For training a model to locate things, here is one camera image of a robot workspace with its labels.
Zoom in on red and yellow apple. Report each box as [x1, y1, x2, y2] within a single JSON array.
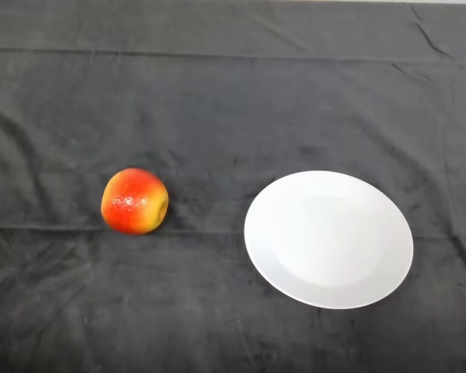
[[100, 168, 169, 236]]

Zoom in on white round plate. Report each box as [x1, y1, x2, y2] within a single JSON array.
[[243, 170, 415, 311]]

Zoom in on black cloth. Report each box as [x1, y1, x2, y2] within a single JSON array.
[[0, 0, 466, 373]]

